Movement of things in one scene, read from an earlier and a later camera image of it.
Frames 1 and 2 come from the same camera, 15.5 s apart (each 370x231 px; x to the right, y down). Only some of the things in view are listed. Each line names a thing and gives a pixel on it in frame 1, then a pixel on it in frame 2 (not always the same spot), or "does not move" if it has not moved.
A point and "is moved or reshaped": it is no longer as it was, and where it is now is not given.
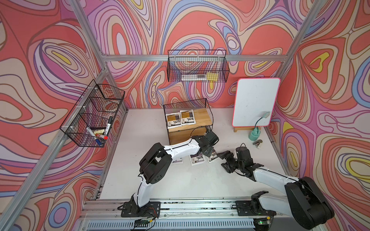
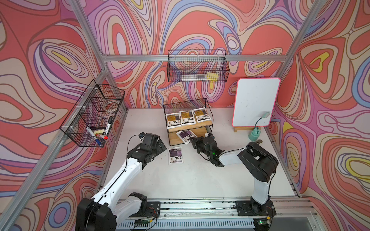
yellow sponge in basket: (212, 76) does not move
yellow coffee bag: (187, 117) does not move
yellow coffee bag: (213, 155) is moved or reshaped
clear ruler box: (193, 77) does not move
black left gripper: (209, 150) → (159, 149)
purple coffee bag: (197, 159) → (186, 135)
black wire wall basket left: (90, 119) does not move
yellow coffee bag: (173, 120) does not move
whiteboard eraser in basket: (100, 132) does not move
